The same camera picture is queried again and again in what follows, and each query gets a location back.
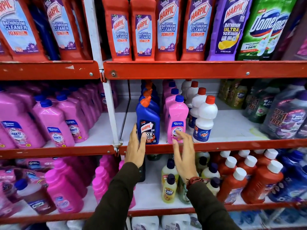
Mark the person's left hand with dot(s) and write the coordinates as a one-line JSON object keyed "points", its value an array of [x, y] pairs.
{"points": [[134, 153]]}

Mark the person's right hand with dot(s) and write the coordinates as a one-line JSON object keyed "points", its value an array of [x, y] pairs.
{"points": [[186, 160]]}

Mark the person's left thumb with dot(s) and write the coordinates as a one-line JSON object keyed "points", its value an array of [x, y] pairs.
{"points": [[143, 141]]}

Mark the person's right thumb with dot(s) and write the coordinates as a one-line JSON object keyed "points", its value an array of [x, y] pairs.
{"points": [[175, 147]]}

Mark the blue orange-capped cleaner bottle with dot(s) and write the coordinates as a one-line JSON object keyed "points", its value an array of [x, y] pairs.
{"points": [[150, 119], [149, 84], [153, 102]]}

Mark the person's right forearm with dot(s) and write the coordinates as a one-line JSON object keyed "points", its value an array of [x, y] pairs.
{"points": [[208, 208]]}

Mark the person's left forearm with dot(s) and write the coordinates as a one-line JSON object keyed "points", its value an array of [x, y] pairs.
{"points": [[115, 198]]}

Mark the yellow dark-capped bottle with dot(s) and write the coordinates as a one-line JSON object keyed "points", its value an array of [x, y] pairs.
{"points": [[169, 190], [210, 172], [169, 171], [214, 185], [202, 159]]}

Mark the pink blue-capped bottle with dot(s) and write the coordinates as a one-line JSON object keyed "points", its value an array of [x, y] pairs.
{"points": [[169, 100], [178, 114], [168, 86]]}

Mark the white red-capped bottle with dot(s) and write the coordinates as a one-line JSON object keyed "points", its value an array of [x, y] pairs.
{"points": [[185, 86], [191, 92], [197, 102], [205, 117]]}

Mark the small pink pink-capped bottle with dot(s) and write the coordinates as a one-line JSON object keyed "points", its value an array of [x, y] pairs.
{"points": [[108, 165], [99, 186]]}

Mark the green liquid clear bottle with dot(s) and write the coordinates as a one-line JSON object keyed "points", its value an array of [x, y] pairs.
{"points": [[182, 191]]}

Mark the red-edged metal shelf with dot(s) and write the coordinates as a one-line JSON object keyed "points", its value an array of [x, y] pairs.
{"points": [[235, 126], [148, 198], [96, 138], [203, 69], [48, 69]]}

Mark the magenta bottle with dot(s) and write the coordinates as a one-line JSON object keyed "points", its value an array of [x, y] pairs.
{"points": [[76, 170]]}

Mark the white plastic jug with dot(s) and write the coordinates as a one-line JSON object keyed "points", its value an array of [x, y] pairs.
{"points": [[64, 225], [145, 223], [176, 222]]}

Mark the olive green bottle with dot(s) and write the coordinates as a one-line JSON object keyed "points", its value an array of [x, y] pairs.
{"points": [[236, 95]]}

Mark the large group of pink bottles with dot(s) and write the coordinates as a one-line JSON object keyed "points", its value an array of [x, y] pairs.
{"points": [[57, 117]]}

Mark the row of red white-capped bottles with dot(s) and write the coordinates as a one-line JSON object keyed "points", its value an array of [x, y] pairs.
{"points": [[259, 182]]}

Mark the large pink pink-capped bottle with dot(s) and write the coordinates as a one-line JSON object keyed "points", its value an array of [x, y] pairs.
{"points": [[63, 189]]}

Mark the dark green liquid bottle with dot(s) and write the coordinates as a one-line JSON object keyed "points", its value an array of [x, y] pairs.
{"points": [[260, 105]]}

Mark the white metal shelf upright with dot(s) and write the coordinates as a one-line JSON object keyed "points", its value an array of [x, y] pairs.
{"points": [[102, 45]]}

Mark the small red cleaner bottle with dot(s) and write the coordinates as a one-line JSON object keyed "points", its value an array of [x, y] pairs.
{"points": [[143, 33], [118, 33]]}

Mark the grey purple-label bottle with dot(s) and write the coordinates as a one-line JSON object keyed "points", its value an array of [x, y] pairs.
{"points": [[302, 131], [285, 117]]}

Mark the large red cleaner bottle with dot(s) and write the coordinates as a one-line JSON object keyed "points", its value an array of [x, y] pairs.
{"points": [[197, 28], [19, 28], [168, 28], [63, 28]]}

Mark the blue liquid bottle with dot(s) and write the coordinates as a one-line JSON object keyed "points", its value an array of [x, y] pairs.
{"points": [[291, 177]]}

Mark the brown liquid blue-capped bottle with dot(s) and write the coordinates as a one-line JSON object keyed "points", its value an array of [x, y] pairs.
{"points": [[36, 198]]}

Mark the purple cleaner bottle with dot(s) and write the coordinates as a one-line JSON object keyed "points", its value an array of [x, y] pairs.
{"points": [[227, 28]]}

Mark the green cleaner bottle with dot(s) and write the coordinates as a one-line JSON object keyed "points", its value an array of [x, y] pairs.
{"points": [[254, 33], [285, 23]]}

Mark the pink refill pack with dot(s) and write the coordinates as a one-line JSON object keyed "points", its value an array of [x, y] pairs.
{"points": [[8, 189]]}

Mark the dark blue cleaner bottle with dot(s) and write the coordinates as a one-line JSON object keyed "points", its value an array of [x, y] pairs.
{"points": [[44, 33]]}

